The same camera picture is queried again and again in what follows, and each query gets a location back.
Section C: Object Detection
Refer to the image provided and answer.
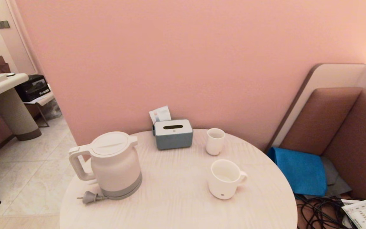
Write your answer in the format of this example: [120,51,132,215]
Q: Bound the white electric kettle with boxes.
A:
[69,131,143,198]

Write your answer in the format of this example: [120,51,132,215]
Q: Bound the white ribbed mug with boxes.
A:
[208,159,248,200]

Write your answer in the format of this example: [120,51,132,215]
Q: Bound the white paper packets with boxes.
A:
[149,106,172,124]

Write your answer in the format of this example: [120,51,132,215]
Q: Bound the blue-grey tissue box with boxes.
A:
[153,119,193,150]

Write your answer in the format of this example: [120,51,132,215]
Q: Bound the grey round kettle base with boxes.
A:
[102,184,143,200]

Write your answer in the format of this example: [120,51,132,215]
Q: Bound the grey power plug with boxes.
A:
[77,191,107,205]

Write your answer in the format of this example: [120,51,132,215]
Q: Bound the blue folded cloth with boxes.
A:
[267,147,327,197]

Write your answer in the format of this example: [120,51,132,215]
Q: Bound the clear plastic bag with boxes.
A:
[42,99,63,120]

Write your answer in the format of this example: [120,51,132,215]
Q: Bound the small white stool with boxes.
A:
[24,92,55,128]

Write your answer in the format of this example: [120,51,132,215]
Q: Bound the beige sofa back panel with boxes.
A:
[266,63,366,151]

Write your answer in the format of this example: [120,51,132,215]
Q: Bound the black box appliance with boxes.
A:
[14,74,51,102]

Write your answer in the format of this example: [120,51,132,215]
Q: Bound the grey folded cloth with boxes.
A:
[321,155,352,199]

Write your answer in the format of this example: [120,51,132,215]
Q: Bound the brown upholstered sofa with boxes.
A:
[278,87,366,229]

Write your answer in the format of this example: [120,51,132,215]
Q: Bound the printed paper sheet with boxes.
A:
[341,199,366,229]

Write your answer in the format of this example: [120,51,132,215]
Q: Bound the white handleless cup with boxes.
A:
[206,128,226,156]

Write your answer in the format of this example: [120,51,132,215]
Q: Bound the black tangled cables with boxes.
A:
[296,194,366,229]

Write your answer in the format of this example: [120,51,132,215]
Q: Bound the white pedestal counter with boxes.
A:
[0,73,42,141]

